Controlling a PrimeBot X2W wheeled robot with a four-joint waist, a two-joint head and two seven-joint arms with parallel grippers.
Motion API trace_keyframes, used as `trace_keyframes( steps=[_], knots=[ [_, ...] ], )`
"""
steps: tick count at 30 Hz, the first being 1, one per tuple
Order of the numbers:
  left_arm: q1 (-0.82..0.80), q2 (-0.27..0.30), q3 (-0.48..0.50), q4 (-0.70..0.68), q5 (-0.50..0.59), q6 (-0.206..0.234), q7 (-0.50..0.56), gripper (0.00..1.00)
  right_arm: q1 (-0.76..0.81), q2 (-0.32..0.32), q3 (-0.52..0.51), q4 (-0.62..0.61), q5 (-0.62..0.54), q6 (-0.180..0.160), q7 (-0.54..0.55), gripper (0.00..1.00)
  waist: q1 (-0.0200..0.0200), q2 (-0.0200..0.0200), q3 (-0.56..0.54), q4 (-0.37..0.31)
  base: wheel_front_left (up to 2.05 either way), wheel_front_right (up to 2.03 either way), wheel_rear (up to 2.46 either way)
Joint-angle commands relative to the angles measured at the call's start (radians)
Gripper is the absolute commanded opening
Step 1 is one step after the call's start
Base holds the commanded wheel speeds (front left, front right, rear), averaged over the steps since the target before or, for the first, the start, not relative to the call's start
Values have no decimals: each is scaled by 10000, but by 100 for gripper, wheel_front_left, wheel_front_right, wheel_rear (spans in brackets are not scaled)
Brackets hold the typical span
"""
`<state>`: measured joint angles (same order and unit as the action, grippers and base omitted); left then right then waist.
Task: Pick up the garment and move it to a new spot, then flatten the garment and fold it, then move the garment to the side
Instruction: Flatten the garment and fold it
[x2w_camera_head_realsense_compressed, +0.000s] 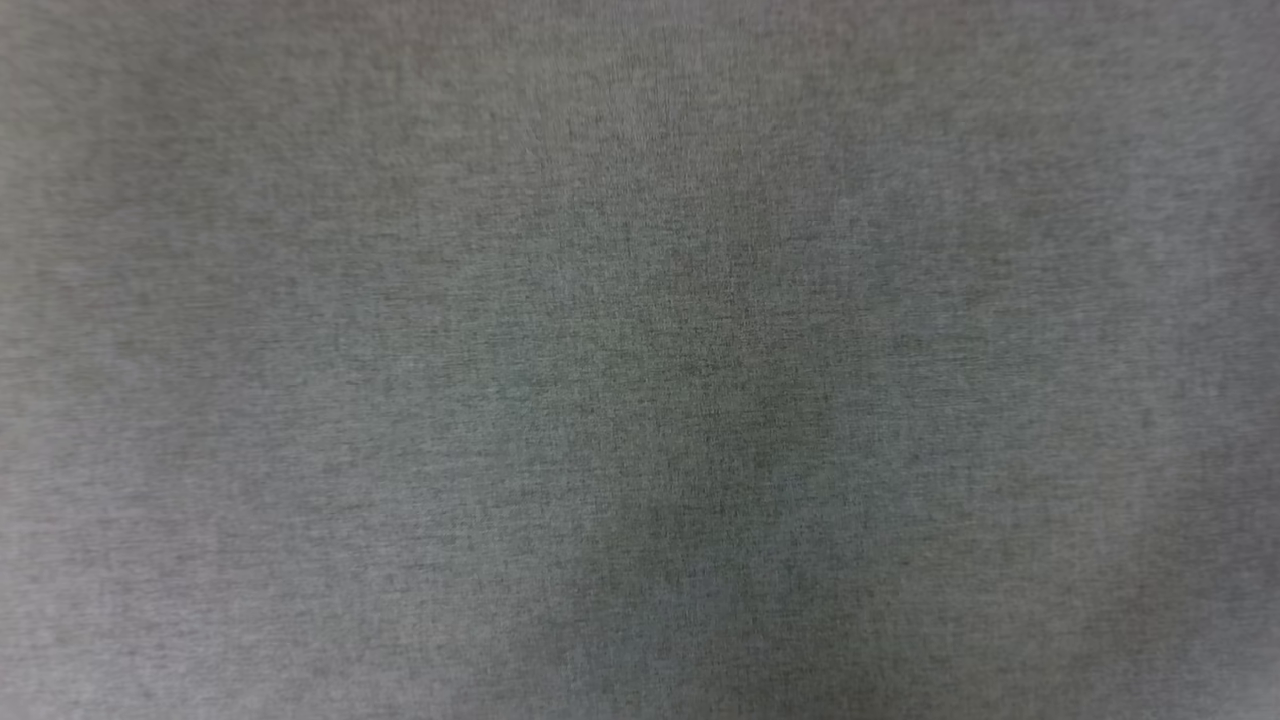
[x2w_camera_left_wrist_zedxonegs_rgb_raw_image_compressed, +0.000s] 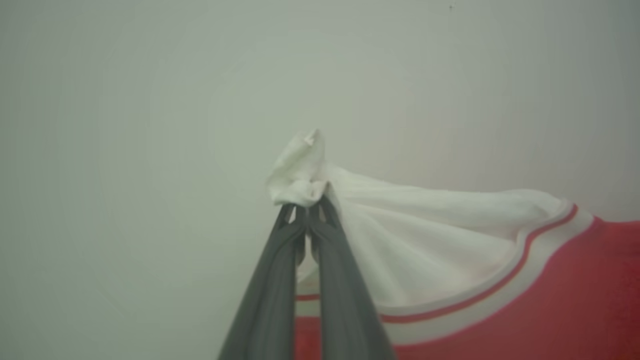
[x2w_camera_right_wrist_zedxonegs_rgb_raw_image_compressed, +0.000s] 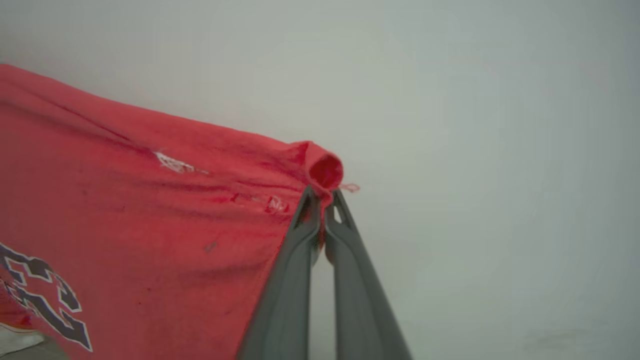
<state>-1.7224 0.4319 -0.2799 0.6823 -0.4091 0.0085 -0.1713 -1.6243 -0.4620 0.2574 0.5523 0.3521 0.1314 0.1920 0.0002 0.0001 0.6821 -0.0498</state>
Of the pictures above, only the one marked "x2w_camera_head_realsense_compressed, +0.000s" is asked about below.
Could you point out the grey fabric sofa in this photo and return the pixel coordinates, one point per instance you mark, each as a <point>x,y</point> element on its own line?
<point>640,360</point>

